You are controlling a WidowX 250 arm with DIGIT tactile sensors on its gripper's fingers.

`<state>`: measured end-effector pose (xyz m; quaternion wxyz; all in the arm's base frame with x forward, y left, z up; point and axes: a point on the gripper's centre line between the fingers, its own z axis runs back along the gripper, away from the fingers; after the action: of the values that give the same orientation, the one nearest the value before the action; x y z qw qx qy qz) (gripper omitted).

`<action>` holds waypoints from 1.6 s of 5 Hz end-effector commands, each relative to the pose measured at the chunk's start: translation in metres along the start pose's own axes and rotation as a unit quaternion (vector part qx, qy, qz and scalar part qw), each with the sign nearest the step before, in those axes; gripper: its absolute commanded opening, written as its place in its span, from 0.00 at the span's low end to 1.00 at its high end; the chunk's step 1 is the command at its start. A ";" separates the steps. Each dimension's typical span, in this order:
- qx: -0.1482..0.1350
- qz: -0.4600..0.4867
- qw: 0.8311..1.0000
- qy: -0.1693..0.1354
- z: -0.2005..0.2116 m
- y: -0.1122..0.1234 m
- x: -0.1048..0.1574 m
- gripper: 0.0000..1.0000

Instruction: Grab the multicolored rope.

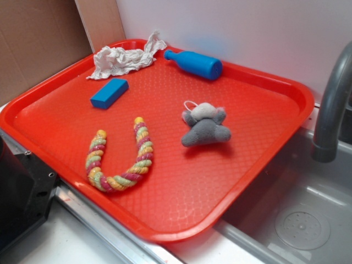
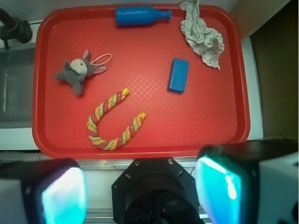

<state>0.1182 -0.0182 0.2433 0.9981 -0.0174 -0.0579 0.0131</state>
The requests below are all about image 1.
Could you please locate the brown cardboard panel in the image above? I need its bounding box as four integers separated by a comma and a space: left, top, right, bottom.
1, 1, 125, 105

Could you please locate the multicolored twisted rope toy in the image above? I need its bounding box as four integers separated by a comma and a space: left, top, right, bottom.
85, 117, 154, 193

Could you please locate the grey sink faucet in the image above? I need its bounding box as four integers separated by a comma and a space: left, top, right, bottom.
311, 43, 351, 163

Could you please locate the blue plastic bottle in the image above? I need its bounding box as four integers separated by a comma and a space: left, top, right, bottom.
164, 50, 223, 80

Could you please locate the grey toy sink basin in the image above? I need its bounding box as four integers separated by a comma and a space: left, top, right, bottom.
215, 129, 351, 263

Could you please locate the crumpled white paper towel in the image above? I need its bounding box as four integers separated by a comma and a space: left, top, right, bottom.
87, 30, 167, 80

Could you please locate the red plastic tray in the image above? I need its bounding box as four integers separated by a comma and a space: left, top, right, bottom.
1, 51, 314, 243

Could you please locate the blue rectangular block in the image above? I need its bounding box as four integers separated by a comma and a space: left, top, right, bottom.
90, 78, 129, 109

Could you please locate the grey plush mouse toy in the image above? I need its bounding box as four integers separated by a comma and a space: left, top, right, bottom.
181, 102, 232, 147

